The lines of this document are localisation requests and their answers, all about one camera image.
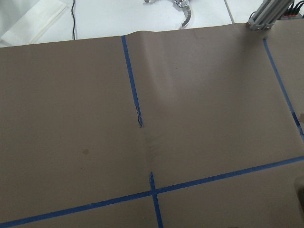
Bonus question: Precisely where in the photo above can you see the metal rod with stand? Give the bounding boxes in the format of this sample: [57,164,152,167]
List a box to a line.
[143,0,193,29]

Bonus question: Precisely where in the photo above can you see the black cable on white table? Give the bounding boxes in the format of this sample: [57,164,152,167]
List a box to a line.
[71,0,76,40]

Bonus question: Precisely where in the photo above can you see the aluminium frame post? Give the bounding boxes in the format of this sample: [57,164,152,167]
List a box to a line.
[246,0,294,31]

